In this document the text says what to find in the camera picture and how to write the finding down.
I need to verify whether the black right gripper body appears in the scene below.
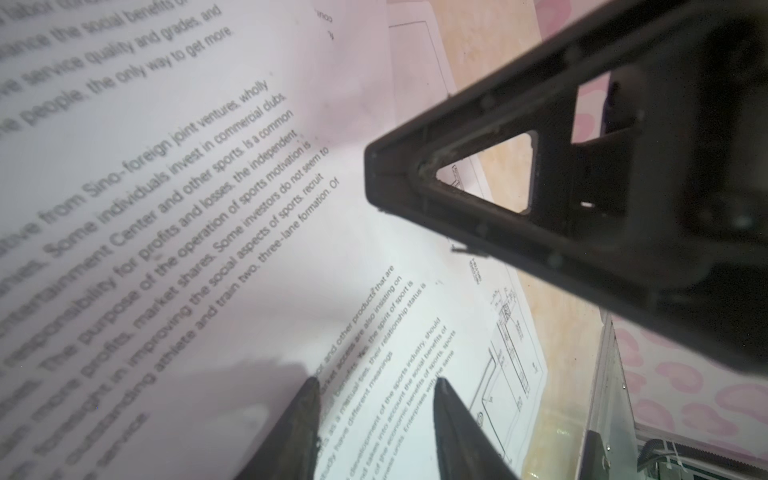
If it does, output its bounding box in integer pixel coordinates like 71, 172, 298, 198
569, 1, 767, 372

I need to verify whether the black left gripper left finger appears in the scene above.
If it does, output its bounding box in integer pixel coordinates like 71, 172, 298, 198
235, 377, 321, 480

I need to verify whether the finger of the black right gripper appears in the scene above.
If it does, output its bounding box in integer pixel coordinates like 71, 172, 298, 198
363, 0, 768, 361

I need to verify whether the white sheet under pile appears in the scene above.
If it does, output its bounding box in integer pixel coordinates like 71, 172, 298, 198
298, 149, 495, 479

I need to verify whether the white text sheet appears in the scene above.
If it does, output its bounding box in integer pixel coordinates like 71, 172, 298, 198
1, 1, 393, 479

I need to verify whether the white technical drawing sheet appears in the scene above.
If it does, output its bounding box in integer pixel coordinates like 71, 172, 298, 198
387, 1, 547, 474

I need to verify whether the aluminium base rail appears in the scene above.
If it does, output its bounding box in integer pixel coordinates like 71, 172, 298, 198
577, 313, 767, 479

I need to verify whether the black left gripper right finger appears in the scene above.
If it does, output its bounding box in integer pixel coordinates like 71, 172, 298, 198
433, 377, 518, 480

